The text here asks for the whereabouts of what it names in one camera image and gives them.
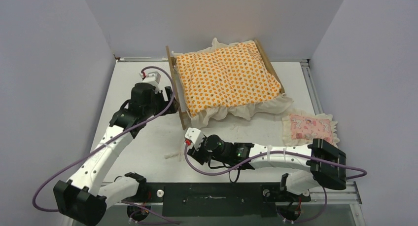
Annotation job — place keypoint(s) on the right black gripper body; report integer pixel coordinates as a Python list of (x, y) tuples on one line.
[(204, 155)]

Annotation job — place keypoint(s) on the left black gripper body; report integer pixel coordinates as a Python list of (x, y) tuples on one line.
[(158, 103)]

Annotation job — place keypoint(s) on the wooden pet bed frame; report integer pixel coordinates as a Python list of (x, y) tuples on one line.
[(176, 87)]

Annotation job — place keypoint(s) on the orange patterned pet mattress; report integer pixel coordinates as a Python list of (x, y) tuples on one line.
[(228, 80)]

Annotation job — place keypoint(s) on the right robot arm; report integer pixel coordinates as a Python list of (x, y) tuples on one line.
[(319, 164)]

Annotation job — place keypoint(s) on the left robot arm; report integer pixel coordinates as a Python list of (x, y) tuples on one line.
[(82, 197)]

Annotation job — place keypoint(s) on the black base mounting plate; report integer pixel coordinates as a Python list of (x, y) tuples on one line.
[(217, 199)]

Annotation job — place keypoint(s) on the pink frilled small pillow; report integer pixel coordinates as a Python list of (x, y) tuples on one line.
[(301, 127)]

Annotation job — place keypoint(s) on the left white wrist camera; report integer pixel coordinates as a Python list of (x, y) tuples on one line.
[(152, 78)]

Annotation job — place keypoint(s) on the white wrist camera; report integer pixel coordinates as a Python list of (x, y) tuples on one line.
[(152, 78), (194, 137)]

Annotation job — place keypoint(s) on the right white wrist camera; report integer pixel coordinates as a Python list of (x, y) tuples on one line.
[(194, 137)]

